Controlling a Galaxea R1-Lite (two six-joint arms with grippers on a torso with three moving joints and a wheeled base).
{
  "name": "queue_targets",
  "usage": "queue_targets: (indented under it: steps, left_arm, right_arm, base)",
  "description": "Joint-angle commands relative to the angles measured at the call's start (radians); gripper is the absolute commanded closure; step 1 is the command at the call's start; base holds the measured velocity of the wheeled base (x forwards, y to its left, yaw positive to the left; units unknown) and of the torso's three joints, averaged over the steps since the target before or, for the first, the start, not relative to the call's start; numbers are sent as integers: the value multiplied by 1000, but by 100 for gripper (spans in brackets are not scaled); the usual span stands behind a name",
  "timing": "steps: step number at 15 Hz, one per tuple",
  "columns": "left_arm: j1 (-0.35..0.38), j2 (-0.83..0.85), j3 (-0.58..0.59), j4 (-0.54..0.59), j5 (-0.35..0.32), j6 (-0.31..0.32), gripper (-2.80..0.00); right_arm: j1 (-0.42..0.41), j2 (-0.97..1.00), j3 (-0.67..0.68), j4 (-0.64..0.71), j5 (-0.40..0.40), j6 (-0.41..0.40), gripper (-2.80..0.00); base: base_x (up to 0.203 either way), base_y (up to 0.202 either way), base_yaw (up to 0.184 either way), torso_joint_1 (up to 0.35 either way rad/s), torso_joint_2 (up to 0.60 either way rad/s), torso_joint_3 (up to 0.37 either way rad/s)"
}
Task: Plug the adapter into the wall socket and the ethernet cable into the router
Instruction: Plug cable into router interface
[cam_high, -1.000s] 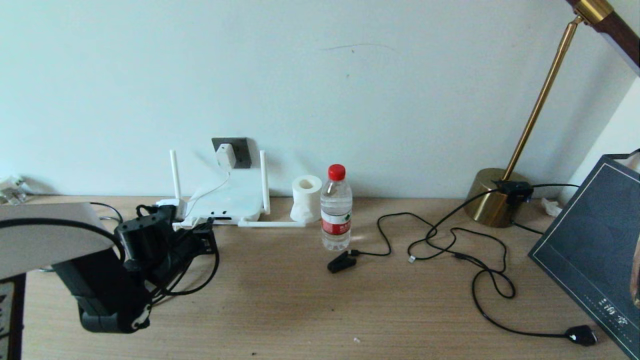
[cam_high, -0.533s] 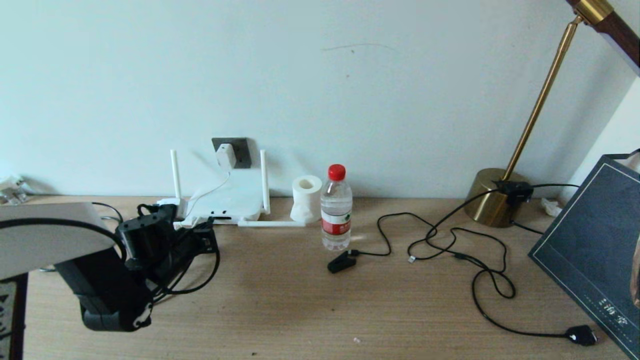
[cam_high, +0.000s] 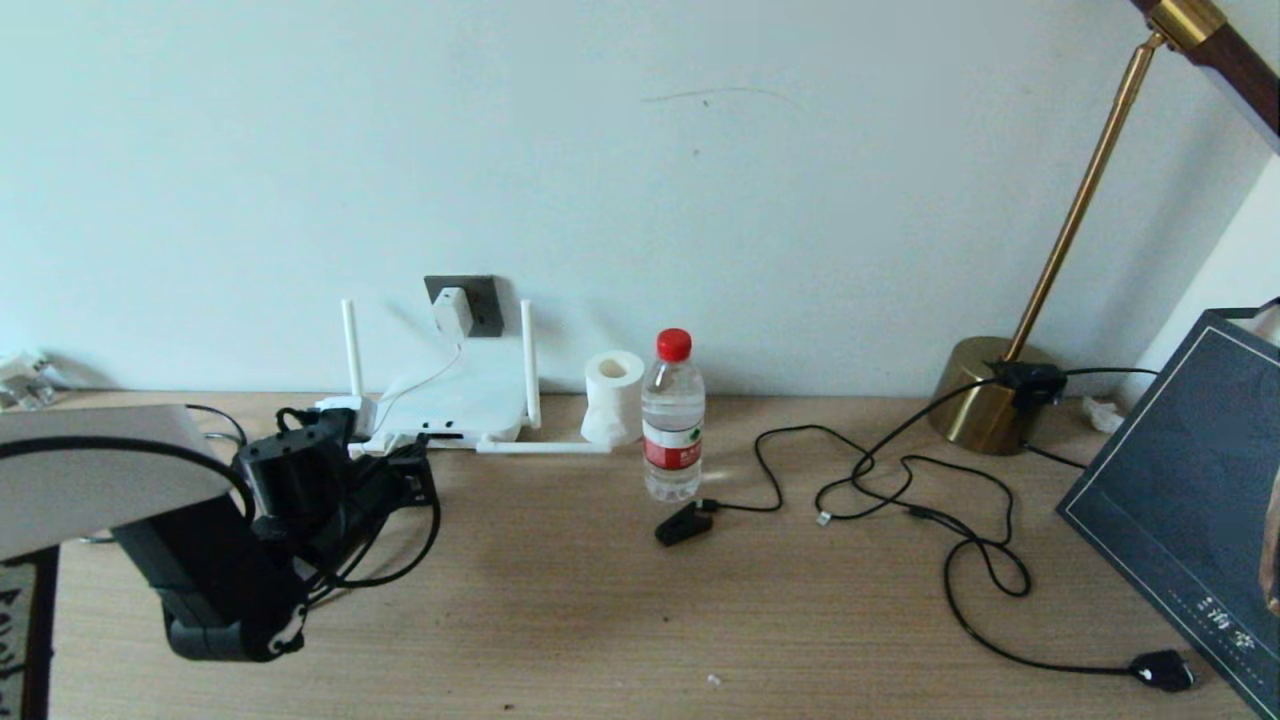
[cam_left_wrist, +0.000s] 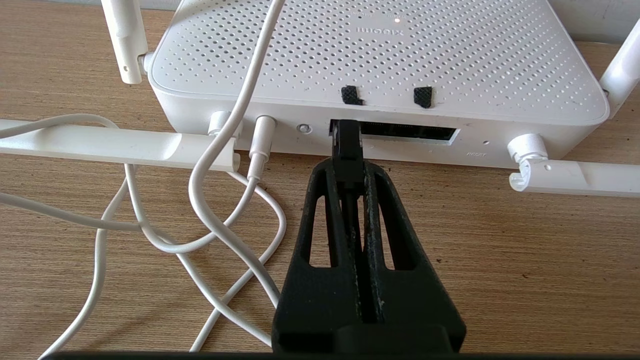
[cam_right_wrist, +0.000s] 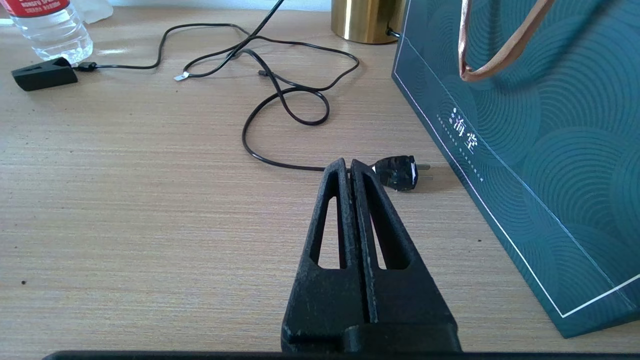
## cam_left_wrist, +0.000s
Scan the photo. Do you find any thin white adapter cable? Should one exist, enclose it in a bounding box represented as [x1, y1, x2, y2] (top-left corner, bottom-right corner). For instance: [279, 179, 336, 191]
[0, 0, 289, 359]

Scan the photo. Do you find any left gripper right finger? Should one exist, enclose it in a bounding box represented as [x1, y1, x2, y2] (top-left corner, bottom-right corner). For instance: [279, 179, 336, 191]
[363, 161, 467, 352]

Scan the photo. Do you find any black ethernet cable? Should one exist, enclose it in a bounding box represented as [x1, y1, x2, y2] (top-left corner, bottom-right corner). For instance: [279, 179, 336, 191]
[330, 119, 365, 251]

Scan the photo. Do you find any white router with antennas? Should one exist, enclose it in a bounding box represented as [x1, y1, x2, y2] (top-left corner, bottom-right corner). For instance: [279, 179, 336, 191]
[0, 0, 640, 198]

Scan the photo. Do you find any small black rubber pad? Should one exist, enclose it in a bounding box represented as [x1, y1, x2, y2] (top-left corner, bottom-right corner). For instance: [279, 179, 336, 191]
[340, 85, 365, 106]
[413, 86, 434, 110]

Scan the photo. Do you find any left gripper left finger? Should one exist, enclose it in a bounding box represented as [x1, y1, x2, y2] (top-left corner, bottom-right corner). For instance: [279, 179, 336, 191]
[272, 160, 367, 353]

